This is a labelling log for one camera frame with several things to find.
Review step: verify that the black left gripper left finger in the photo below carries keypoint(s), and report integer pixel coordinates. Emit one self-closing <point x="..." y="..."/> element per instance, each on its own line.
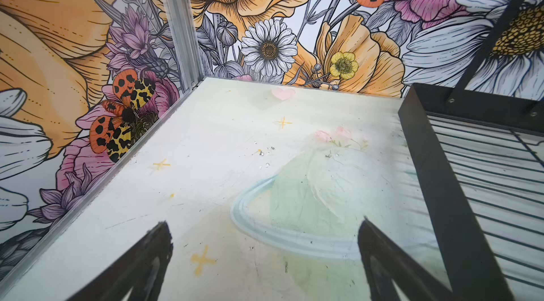
<point x="138" y="274"/>

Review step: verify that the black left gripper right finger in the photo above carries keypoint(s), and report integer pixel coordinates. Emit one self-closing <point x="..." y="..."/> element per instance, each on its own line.
<point x="388" y="268"/>

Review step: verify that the black wire dish rack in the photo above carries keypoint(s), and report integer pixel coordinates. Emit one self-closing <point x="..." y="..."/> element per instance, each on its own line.
<point x="477" y="148"/>

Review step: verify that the aluminium corner post left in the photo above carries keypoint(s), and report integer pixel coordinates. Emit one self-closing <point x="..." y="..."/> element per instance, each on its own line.
<point x="180" y="18"/>

